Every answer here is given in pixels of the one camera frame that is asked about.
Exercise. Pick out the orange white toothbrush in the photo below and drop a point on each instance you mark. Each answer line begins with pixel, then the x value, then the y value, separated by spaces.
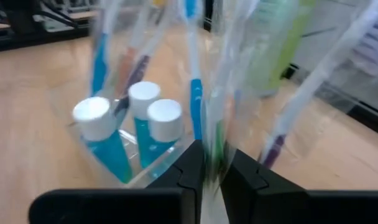
pixel 126 70

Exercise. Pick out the green white toothbrush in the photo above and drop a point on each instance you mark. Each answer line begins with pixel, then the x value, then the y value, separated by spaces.
pixel 218 152

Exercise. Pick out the clear acrylic organizer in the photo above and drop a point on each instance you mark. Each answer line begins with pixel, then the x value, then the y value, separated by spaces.
pixel 159 172

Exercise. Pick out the teal mouthwash bottle white cap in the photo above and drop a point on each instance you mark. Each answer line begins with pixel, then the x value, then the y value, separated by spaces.
pixel 144 99
pixel 164 119
pixel 94 118

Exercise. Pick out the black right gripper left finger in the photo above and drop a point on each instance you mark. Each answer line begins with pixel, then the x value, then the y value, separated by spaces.
pixel 176 199

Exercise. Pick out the white green wipes canister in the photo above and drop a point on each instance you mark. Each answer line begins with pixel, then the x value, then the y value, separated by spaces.
pixel 288 46

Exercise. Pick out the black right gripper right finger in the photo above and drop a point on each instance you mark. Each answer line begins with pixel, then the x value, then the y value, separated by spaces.
pixel 263 202

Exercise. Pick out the blue white toothbrush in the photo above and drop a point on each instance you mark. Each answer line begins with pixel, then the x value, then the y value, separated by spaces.
pixel 99 68
pixel 196 102

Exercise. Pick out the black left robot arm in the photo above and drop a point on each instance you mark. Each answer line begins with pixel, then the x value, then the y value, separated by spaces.
pixel 19 21

